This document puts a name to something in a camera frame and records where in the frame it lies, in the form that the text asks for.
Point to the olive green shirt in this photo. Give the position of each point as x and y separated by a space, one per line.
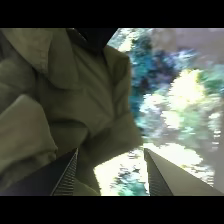
63 100

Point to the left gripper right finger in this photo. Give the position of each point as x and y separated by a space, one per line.
170 181

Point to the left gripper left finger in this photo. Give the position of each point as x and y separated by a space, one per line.
50 178

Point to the black garment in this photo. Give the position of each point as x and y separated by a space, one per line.
95 37

